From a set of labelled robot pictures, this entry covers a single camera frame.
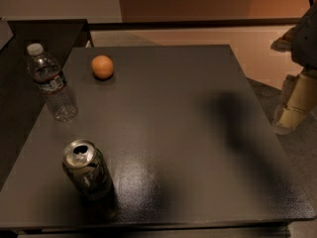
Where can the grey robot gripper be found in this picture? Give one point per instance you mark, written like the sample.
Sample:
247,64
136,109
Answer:
306,42

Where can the clear plastic water bottle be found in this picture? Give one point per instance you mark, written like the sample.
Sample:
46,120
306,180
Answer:
48,77

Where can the orange ball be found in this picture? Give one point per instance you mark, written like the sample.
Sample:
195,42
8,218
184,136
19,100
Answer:
102,67

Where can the open aluminium soda can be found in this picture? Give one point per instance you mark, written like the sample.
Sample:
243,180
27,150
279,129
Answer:
85,166

